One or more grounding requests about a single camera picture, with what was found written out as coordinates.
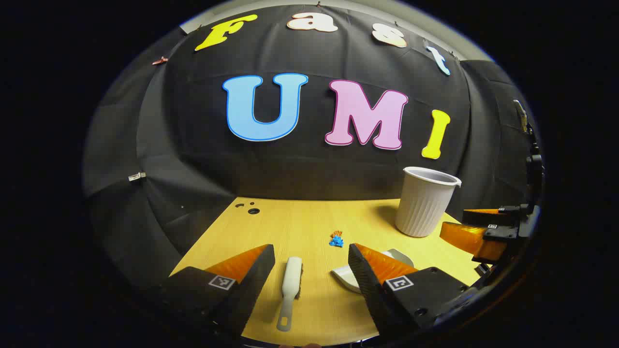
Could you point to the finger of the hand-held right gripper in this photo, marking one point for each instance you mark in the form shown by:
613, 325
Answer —
483, 217
469, 237

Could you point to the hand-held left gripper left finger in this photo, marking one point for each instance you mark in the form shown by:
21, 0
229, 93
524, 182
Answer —
256, 285

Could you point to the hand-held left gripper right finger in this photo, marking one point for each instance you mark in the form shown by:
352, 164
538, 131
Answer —
365, 285

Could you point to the white dustpan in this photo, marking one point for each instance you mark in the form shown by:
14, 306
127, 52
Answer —
344, 276

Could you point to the small white broom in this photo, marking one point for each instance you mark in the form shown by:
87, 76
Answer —
291, 275

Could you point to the blue paper scrap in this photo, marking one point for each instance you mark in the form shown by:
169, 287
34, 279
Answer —
336, 242

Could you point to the white ribbed garbage bin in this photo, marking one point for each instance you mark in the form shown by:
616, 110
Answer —
423, 208

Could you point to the wooden desktop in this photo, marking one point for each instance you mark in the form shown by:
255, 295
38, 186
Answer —
300, 227

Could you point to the long metal clip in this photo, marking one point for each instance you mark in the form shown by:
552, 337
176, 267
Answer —
521, 115

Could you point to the silver metal clip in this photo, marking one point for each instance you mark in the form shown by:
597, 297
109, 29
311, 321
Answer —
137, 177

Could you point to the copper metal clip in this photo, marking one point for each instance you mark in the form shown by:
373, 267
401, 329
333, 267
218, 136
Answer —
160, 61

